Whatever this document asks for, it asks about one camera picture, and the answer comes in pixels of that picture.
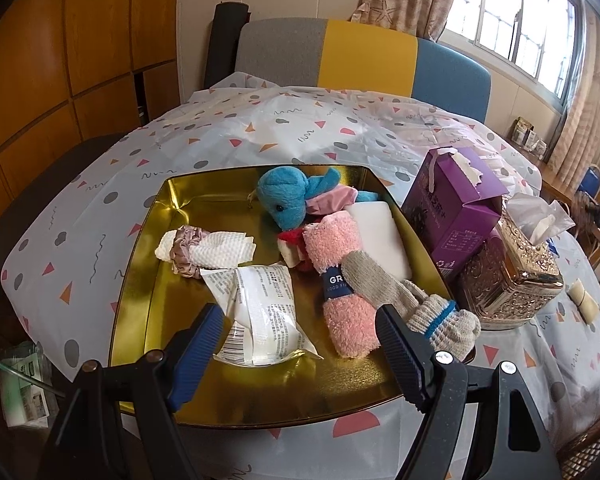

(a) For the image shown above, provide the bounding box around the light pink scrunchie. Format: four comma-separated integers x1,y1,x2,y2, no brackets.
305,185,358,218

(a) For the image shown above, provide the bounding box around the dusty pink satin scrunchie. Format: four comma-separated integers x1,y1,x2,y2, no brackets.
166,226,212,278

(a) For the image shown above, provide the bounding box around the purple carton box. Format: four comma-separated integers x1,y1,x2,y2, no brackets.
401,147,510,281

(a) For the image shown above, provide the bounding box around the stack of small boxes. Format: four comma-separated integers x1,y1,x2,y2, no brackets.
512,116,548,153

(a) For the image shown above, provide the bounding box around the black rolled mat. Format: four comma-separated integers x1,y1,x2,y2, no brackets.
202,1,251,90

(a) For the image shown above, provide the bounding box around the cream gauze cloth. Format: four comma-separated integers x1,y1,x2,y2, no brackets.
566,280,600,326

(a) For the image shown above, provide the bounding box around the barred window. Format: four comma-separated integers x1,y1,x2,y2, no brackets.
440,0,581,106

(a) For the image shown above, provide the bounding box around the red and white soft toy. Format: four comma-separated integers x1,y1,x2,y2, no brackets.
276,227,313,273

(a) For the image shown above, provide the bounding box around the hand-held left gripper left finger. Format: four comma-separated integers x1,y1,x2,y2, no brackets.
40,302,226,480

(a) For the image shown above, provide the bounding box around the white waffle cloth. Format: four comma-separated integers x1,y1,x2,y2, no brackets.
154,229,257,268

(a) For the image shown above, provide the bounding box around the blue plush elephant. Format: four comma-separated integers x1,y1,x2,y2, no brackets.
256,166,343,231

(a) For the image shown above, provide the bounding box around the white knit work glove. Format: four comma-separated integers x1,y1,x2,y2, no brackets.
340,250,482,363

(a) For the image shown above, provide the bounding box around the grey yellow blue chair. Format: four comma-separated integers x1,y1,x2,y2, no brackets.
232,17,492,123

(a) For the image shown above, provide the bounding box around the gold metal tray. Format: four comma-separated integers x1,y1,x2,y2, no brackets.
107,164,476,431

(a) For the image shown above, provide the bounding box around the ornate gold tissue box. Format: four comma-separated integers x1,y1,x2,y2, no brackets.
455,192,565,331

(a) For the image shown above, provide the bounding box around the wooden wall cabinet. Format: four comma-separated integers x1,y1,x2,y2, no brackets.
0,0,181,171

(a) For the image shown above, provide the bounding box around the green and white packet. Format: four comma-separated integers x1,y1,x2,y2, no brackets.
0,342,53,428

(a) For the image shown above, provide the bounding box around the wooden side desk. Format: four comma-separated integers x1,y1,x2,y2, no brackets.
510,135,600,261

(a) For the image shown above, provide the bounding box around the white plastic packet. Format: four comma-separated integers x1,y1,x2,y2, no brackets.
200,265,324,367

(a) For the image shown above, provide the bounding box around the pink fuzzy sock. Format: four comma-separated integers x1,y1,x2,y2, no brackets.
301,211,383,359

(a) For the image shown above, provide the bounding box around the white foam block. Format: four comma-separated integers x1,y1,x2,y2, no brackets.
342,200,413,281

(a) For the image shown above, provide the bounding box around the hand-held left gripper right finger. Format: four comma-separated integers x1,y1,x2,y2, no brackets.
375,304,561,480

